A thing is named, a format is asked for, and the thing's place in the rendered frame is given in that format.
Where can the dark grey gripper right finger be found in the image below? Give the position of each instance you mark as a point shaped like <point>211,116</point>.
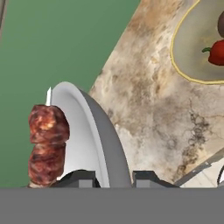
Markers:
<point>145,178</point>

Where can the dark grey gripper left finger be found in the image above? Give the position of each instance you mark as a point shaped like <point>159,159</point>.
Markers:
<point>82,178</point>

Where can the brown meat kebab skewer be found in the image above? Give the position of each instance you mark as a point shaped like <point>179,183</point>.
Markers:
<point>46,145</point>

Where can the grey plate with yellow rim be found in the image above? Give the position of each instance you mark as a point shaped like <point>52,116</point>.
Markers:
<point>189,52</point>

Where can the red bell pepper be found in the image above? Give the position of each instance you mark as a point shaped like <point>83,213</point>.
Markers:
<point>217,53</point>

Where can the dark brown round food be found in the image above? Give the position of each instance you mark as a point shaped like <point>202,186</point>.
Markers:
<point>221,24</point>

